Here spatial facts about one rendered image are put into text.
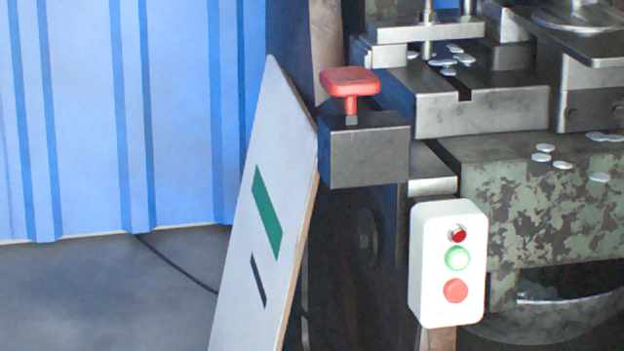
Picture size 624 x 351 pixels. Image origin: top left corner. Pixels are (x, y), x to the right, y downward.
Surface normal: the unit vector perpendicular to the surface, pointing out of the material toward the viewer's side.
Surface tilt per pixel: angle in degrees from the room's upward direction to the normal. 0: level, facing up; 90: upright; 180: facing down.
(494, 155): 0
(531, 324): 105
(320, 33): 74
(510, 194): 90
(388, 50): 90
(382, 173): 90
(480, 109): 90
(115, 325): 0
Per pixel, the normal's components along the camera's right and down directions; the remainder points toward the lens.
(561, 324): 0.19, 0.59
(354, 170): 0.25, 0.35
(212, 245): 0.00, -0.93
